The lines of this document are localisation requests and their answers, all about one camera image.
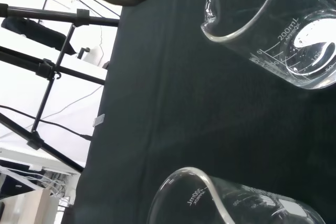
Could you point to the clear cloth clip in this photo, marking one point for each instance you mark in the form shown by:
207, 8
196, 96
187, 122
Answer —
99, 120

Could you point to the black bag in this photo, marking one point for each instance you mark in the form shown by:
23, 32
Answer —
39, 33

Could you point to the black bench cloth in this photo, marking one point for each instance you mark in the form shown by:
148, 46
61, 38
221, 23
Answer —
170, 103

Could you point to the pale wooden panel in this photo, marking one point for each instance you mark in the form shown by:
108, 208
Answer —
29, 208

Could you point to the clear 300 mL glass beaker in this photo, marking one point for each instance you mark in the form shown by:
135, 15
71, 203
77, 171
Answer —
194, 197

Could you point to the black tripod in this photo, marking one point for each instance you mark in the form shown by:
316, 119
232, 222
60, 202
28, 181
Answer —
26, 14

